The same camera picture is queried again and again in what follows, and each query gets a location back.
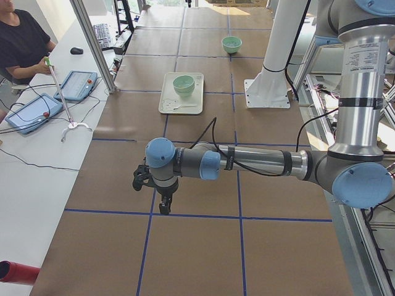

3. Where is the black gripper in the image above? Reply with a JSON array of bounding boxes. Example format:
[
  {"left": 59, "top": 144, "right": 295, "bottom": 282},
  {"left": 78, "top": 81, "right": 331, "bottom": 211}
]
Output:
[{"left": 157, "top": 180, "right": 179, "bottom": 215}]

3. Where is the plain green bowl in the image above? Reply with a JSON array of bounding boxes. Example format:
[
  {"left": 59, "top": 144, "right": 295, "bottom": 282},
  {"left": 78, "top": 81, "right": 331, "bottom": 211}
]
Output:
[{"left": 172, "top": 75, "right": 195, "bottom": 93}]

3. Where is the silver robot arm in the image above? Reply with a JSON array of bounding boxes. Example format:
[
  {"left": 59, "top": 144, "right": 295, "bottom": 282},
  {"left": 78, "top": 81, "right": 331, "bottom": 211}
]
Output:
[{"left": 133, "top": 1, "right": 394, "bottom": 215}]

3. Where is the white plastic spoon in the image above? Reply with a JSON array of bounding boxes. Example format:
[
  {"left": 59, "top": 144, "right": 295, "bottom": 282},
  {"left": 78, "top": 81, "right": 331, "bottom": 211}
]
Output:
[{"left": 171, "top": 104, "right": 198, "bottom": 111}]

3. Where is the cream bear serving tray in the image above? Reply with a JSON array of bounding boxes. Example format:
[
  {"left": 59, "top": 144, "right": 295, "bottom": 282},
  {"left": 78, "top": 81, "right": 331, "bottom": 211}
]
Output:
[{"left": 158, "top": 72, "right": 204, "bottom": 115}]

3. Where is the green bowl on tray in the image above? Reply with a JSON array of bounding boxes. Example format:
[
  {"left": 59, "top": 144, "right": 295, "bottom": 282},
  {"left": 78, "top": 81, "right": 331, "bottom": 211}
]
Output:
[{"left": 174, "top": 88, "right": 194, "bottom": 97}]

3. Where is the pink grabber stick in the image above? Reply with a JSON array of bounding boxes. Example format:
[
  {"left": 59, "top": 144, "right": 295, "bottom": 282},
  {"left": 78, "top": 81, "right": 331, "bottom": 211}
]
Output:
[{"left": 44, "top": 57, "right": 93, "bottom": 142}]

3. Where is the blue teach pendant far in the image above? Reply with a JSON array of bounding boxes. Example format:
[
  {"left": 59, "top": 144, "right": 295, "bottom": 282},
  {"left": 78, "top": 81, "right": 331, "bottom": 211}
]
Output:
[{"left": 60, "top": 70, "right": 98, "bottom": 102}]

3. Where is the blue teach pendant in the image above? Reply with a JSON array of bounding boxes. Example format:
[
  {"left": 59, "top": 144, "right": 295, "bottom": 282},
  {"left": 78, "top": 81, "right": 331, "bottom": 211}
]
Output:
[
  {"left": 5, "top": 93, "right": 63, "bottom": 134},
  {"left": 60, "top": 70, "right": 98, "bottom": 102}
]

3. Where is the blue teach pendant near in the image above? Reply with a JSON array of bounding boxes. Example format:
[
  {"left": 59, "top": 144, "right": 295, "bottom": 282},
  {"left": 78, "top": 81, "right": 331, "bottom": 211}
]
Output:
[{"left": 5, "top": 93, "right": 63, "bottom": 134}]

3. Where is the red cylinder object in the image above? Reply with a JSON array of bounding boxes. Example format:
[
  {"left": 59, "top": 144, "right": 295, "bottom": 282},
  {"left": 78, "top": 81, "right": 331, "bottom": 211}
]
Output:
[{"left": 1, "top": 260, "right": 40, "bottom": 286}]

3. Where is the green bowl with ice cubes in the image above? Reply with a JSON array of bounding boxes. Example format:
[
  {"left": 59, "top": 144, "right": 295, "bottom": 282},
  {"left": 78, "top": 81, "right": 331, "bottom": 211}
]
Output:
[{"left": 222, "top": 36, "right": 243, "bottom": 54}]

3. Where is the black computer mouse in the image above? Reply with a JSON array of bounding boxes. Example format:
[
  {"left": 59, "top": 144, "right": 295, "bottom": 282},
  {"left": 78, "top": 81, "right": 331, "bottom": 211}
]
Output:
[{"left": 70, "top": 47, "right": 84, "bottom": 55}]

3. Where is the black keyboard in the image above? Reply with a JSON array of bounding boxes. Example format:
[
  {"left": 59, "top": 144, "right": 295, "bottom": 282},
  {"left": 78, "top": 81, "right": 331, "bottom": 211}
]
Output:
[{"left": 93, "top": 23, "right": 112, "bottom": 51}]

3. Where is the person in black shirt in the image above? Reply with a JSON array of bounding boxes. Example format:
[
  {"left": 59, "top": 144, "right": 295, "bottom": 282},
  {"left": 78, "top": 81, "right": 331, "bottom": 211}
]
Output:
[{"left": 1, "top": 1, "right": 56, "bottom": 84}]

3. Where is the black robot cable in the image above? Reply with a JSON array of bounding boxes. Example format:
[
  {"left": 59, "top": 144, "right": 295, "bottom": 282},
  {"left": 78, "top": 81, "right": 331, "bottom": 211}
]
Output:
[{"left": 188, "top": 116, "right": 340, "bottom": 177}]

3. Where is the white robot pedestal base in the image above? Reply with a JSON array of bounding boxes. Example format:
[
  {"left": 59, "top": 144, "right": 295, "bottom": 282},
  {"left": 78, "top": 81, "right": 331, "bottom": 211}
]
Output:
[{"left": 244, "top": 0, "right": 310, "bottom": 109}]

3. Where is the aluminium frame post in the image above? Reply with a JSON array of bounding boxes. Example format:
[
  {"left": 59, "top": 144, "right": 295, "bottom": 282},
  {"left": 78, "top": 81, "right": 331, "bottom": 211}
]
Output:
[{"left": 70, "top": 0, "right": 117, "bottom": 94}]

